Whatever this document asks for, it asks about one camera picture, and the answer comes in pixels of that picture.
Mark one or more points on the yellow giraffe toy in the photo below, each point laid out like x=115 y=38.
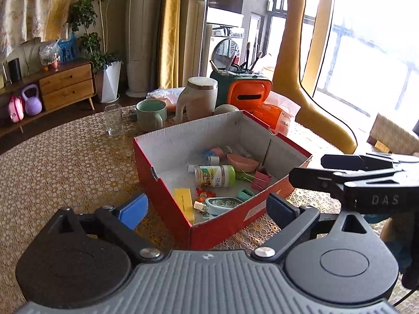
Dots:
x=291 y=55

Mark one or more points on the grey egg-shaped object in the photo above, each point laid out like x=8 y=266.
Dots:
x=226 y=109

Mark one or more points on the small yellow box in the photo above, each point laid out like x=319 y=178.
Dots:
x=183 y=202

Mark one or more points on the orange tissue box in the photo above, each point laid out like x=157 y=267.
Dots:
x=250 y=106

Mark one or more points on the pink heart-shaped dish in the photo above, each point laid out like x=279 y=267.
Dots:
x=244 y=163

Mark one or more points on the white tower air conditioner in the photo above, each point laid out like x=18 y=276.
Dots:
x=142 y=39

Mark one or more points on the green tube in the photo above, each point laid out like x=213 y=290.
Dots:
x=244 y=177

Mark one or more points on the yellow curtain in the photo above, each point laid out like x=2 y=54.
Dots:
x=170 y=39

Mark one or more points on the clear bag of fruit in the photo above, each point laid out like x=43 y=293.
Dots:
x=49 y=54

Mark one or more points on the wooden TV cabinet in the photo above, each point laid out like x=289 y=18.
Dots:
x=65 y=85

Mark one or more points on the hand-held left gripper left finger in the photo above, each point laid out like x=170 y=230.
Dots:
x=132 y=211

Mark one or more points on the pink binder clip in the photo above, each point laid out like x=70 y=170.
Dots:
x=262 y=179

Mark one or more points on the green indoor tree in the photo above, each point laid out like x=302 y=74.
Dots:
x=81 y=16

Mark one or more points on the beige curtain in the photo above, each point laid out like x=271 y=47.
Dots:
x=193 y=32

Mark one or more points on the pink toy case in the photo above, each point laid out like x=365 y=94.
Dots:
x=16 y=111

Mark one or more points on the small bottle with green cap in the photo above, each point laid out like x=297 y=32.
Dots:
x=212 y=176

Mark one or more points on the green ceramic mug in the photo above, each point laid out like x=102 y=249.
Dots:
x=149 y=117

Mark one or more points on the teal correction tape case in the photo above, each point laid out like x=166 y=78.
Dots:
x=224 y=203

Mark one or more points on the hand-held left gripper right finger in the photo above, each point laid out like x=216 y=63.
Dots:
x=280 y=209

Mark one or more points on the red cardboard shoe box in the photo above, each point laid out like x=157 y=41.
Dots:
x=226 y=220

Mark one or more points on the clear plastic packet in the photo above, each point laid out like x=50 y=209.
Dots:
x=163 y=95

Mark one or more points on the purple kettlebell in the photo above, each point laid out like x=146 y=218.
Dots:
x=32 y=106

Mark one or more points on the green brush holder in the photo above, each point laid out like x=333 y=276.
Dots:
x=218 y=88

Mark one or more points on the black speaker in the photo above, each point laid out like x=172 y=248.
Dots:
x=14 y=70

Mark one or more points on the floral bed sheet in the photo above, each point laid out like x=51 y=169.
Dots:
x=26 y=6

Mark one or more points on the small red toy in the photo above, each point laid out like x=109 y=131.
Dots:
x=202 y=191

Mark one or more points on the small teal oval case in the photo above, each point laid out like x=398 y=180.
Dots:
x=245 y=194

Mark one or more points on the clear drinking glass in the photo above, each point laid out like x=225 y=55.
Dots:
x=114 y=121

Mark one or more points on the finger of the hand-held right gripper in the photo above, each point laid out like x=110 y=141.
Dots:
x=340 y=161
x=307 y=176

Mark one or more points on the white faceted planter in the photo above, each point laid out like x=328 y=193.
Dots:
x=110 y=81

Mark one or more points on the washing machine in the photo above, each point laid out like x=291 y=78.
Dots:
x=226 y=47

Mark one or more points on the white lidded jug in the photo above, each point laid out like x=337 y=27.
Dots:
x=198 y=99

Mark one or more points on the orange plastic packet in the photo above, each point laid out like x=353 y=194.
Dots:
x=275 y=117

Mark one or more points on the beige woven chair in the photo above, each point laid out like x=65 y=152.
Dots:
x=392 y=130

